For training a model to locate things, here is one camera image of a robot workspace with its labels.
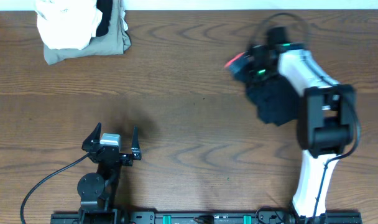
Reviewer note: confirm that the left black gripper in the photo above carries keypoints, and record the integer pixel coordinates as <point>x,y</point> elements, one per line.
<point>113,155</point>

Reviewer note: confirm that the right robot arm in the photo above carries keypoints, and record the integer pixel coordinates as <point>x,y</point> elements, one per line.
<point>326,124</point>

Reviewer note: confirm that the khaki folded garment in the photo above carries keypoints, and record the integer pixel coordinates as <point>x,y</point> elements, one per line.
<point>115,42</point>

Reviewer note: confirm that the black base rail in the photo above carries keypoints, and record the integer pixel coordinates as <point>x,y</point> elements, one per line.
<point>261,217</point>

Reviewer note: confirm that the white folded garment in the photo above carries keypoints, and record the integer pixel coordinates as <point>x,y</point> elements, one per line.
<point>67,24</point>

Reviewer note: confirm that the black leggings with coral cuffs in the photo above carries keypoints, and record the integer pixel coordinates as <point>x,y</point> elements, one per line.
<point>276,102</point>

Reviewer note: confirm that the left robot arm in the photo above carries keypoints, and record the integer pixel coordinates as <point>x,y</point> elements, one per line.
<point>97,190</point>

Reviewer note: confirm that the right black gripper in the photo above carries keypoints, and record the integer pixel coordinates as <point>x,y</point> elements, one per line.
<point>250,78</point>

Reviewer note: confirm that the black folded garment on pile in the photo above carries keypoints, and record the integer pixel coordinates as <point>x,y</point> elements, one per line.
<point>105,6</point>

